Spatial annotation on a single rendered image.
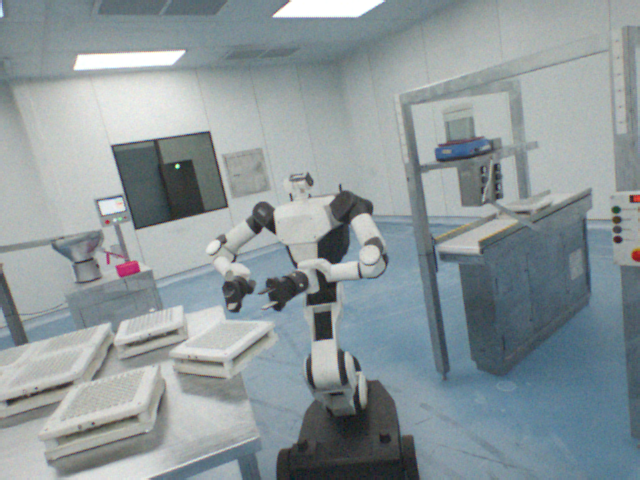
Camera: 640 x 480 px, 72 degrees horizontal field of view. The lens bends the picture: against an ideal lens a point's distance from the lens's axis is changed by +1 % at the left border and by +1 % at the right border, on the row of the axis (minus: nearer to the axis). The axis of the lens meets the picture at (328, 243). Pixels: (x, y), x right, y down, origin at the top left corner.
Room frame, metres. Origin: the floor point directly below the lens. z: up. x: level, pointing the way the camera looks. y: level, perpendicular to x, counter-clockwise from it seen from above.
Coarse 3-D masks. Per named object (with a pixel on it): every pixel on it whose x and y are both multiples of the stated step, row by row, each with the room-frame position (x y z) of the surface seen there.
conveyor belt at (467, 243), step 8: (560, 200) 2.83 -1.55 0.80; (488, 224) 2.56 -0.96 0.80; (496, 224) 2.52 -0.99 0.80; (504, 224) 2.48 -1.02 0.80; (472, 232) 2.44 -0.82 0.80; (480, 232) 2.41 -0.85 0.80; (488, 232) 2.37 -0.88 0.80; (448, 240) 2.36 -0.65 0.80; (456, 240) 2.34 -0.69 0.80; (464, 240) 2.30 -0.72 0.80; (472, 240) 2.27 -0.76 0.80; (440, 248) 2.29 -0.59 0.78; (448, 248) 2.25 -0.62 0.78; (456, 248) 2.22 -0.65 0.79; (464, 248) 2.18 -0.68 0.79; (472, 248) 2.14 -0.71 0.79
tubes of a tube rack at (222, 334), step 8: (216, 328) 1.42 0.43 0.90; (224, 328) 1.40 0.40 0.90; (232, 328) 1.38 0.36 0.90; (240, 328) 1.37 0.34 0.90; (208, 336) 1.35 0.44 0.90; (216, 336) 1.34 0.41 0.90; (224, 336) 1.33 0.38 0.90; (232, 336) 1.32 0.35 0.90; (216, 344) 1.28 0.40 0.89; (224, 344) 1.26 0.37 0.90
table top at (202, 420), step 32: (192, 320) 1.79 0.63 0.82; (160, 352) 1.50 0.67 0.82; (192, 384) 1.20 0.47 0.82; (224, 384) 1.16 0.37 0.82; (32, 416) 1.20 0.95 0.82; (160, 416) 1.06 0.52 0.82; (192, 416) 1.03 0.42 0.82; (224, 416) 1.00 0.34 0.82; (0, 448) 1.06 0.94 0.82; (32, 448) 1.03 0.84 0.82; (96, 448) 0.97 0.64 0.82; (128, 448) 0.94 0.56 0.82; (160, 448) 0.92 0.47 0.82; (192, 448) 0.89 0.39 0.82; (224, 448) 0.87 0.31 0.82; (256, 448) 0.88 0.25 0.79
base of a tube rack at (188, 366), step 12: (264, 336) 1.39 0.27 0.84; (276, 336) 1.39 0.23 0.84; (252, 348) 1.32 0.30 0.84; (264, 348) 1.33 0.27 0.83; (192, 360) 1.32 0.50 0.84; (240, 360) 1.24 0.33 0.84; (180, 372) 1.30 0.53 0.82; (192, 372) 1.27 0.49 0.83; (204, 372) 1.24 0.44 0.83; (216, 372) 1.21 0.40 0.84; (228, 372) 1.19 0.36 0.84
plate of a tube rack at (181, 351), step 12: (264, 324) 1.38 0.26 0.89; (252, 336) 1.30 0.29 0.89; (180, 348) 1.32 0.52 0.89; (192, 348) 1.30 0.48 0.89; (204, 348) 1.28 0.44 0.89; (228, 348) 1.24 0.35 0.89; (240, 348) 1.24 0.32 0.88; (204, 360) 1.23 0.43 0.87; (216, 360) 1.21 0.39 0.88; (228, 360) 1.19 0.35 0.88
